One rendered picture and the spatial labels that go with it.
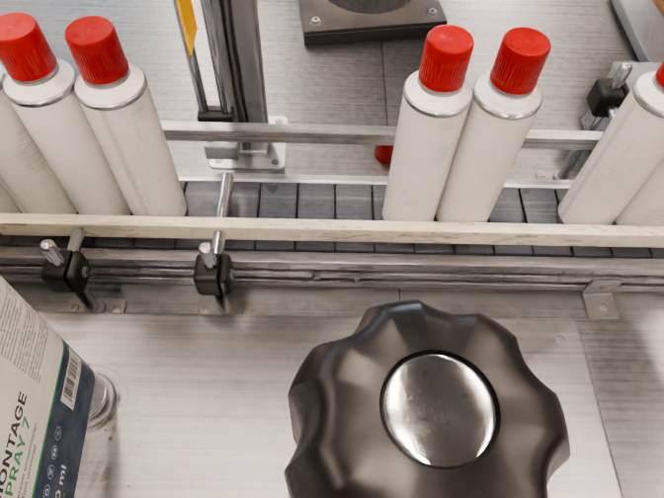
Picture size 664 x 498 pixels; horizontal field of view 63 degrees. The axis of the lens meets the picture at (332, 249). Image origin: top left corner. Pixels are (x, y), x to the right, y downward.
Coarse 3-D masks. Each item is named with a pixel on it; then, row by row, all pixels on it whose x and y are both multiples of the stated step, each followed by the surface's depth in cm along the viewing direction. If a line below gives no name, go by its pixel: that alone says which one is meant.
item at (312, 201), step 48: (192, 192) 55; (240, 192) 55; (288, 192) 55; (336, 192) 55; (384, 192) 55; (528, 192) 56; (0, 240) 51; (96, 240) 51; (144, 240) 51; (192, 240) 51; (240, 240) 52; (288, 240) 52
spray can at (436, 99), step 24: (432, 48) 36; (456, 48) 36; (432, 72) 37; (456, 72) 37; (408, 96) 40; (432, 96) 39; (456, 96) 39; (408, 120) 41; (432, 120) 39; (456, 120) 40; (408, 144) 43; (432, 144) 42; (456, 144) 44; (408, 168) 45; (432, 168) 44; (408, 192) 47; (432, 192) 47; (384, 216) 52; (408, 216) 50; (432, 216) 51
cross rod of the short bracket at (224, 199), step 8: (224, 176) 52; (232, 176) 52; (224, 184) 51; (232, 184) 52; (224, 192) 51; (224, 200) 50; (216, 208) 50; (224, 208) 50; (216, 216) 49; (224, 216) 49; (216, 232) 48; (224, 232) 49; (216, 240) 48; (224, 240) 48; (216, 248) 47
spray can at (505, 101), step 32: (512, 32) 37; (512, 64) 37; (480, 96) 40; (512, 96) 39; (480, 128) 41; (512, 128) 40; (480, 160) 43; (512, 160) 44; (448, 192) 49; (480, 192) 46
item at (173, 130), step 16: (176, 128) 48; (192, 128) 48; (208, 128) 48; (224, 128) 48; (240, 128) 48; (256, 128) 48; (272, 128) 48; (288, 128) 49; (304, 128) 49; (320, 128) 49; (336, 128) 49; (352, 128) 49; (368, 128) 49; (384, 128) 49; (368, 144) 50; (384, 144) 49; (528, 144) 49; (544, 144) 49; (560, 144) 49; (576, 144) 49; (592, 144) 49
